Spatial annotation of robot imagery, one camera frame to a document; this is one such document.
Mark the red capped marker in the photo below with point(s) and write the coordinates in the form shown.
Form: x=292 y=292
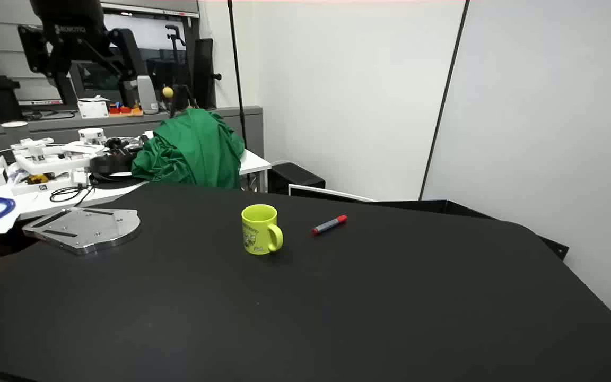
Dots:
x=330 y=225

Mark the yellow-green mug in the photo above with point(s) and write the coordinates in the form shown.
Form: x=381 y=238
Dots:
x=257 y=227

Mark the white flat board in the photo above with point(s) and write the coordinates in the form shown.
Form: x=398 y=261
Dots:
x=324 y=191

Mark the black box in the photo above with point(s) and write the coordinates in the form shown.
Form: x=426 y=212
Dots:
x=294 y=175

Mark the green cloth pile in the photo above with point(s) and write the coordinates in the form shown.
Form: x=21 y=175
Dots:
x=189 y=151

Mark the thin black pole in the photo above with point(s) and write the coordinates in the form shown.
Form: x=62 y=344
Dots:
x=445 y=99
x=236 y=78

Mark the small yellow ball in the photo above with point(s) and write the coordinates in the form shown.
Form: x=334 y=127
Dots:
x=168 y=92

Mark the black flat bag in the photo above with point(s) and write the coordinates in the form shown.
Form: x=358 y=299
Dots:
x=112 y=171

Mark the grey metal mounting plate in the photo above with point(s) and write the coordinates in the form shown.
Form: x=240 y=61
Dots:
x=83 y=227

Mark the small white box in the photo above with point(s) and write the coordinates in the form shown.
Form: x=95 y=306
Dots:
x=91 y=107

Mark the white plastic parts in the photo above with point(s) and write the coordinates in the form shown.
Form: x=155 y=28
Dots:
x=52 y=155

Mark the white side table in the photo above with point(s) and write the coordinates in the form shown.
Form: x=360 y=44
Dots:
x=37 y=203

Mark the grey counter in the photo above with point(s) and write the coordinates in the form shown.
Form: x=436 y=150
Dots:
x=37 y=130

